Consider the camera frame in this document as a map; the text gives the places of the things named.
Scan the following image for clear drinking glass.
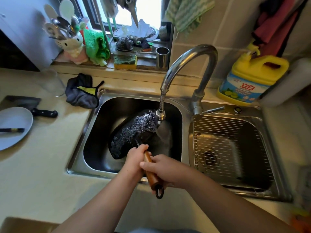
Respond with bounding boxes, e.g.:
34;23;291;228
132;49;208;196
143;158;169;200
40;68;66;98

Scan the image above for white plastic bag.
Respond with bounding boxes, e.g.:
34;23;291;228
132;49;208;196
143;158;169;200
113;18;158;42

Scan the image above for stainless steel double sink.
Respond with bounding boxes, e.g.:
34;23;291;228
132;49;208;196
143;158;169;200
66;89;293;203

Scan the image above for cleaver black handle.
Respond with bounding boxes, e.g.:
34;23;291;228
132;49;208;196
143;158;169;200
0;95;59;119

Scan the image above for cat-shaped utensil holder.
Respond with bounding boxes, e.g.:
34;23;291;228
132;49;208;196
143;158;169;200
55;31;89;66

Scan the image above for hanging scissors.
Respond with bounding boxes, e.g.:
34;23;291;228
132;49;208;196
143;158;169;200
115;0;139;29

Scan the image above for grey shirt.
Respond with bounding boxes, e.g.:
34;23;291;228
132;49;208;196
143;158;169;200
129;228;202;233

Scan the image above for steel cup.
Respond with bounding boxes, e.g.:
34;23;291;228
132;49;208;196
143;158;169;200
155;46;170;70

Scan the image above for black wok wooden handle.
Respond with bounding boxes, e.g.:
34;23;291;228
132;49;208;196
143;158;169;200
108;109;173;200

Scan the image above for chrome gooseneck faucet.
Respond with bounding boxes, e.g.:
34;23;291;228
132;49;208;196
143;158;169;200
155;44;226;128

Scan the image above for person's right hand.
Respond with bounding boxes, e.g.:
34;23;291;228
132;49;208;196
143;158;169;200
139;154;194;190

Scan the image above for pale blue plate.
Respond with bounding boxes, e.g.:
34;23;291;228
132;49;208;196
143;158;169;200
0;107;34;152

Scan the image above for small white rice paddle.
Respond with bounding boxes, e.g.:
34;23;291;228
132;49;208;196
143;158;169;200
43;4;59;21

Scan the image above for person's right forearm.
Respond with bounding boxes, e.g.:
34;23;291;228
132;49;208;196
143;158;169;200
186;172;292;233

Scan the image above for person's left forearm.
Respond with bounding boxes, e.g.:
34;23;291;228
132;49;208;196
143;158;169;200
52;171;144;233

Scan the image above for white spray bottle green top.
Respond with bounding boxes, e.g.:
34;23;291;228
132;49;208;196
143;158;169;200
258;57;311;107

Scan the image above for person's left hand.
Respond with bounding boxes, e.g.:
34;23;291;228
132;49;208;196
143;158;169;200
124;144;152;182

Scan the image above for dark hanging cup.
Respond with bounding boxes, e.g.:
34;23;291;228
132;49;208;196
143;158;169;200
159;24;171;42

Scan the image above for steel wool scrubber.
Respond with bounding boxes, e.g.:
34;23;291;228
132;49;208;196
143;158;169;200
115;36;134;52

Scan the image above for white black microwave oven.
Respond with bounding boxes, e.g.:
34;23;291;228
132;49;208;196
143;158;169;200
0;0;63;72

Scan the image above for yellow detergent jug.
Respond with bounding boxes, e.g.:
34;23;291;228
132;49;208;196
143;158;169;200
216;41;290;107

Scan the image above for steel wire sink rack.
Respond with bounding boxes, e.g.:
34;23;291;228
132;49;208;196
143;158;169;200
191;113;276;190

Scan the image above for maroon hanging cloth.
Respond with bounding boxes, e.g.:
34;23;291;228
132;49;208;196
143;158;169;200
251;0;307;58

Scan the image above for green striped towel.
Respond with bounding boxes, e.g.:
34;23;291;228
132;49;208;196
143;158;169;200
165;0;216;35

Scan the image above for colourful snack packets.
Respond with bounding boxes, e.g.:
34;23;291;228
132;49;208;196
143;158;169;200
290;165;311;232

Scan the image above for bright green cloth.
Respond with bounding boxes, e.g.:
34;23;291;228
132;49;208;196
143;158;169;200
83;29;111;67

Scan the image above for large white rice paddle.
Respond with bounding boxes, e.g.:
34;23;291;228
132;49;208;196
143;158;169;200
59;0;75;20

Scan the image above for window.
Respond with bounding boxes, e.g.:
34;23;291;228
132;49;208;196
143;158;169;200
75;0;171;31

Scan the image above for dark grey cloth yellow trim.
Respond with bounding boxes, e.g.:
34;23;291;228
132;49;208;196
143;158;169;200
65;73;105;109

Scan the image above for yellow green sponge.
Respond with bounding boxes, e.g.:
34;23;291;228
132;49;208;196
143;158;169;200
113;54;138;71

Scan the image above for bunch of metal spoons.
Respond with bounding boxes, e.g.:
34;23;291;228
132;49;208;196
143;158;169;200
43;16;81;41

